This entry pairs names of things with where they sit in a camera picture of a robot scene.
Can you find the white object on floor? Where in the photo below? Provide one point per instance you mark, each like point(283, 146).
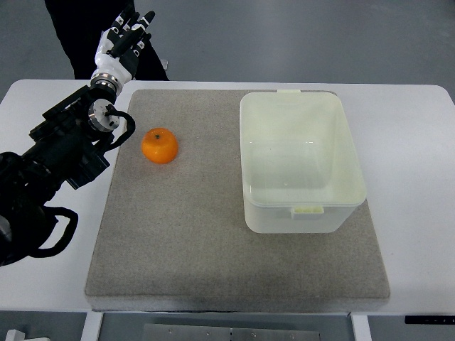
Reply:
point(15, 335)

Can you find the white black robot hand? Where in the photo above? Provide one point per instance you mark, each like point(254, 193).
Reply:
point(119, 48)

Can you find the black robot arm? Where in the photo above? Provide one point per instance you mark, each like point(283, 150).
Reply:
point(69, 147)

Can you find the grey metal base plate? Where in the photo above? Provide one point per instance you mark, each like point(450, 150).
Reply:
point(191, 332)

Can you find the white table leg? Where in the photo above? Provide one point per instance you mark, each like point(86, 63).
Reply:
point(361, 328)
point(92, 326)

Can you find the orange fruit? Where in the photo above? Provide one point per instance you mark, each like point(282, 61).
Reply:
point(159, 145)

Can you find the grey felt mat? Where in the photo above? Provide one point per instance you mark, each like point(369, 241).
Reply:
point(173, 236)

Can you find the white plastic box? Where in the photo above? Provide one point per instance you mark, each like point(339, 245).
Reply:
point(300, 169)

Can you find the white table leg left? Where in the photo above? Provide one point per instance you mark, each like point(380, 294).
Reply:
point(92, 326)

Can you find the white table leg right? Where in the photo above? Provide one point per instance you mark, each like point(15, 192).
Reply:
point(361, 328)

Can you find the black table control panel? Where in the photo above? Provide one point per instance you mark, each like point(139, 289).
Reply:
point(430, 319)

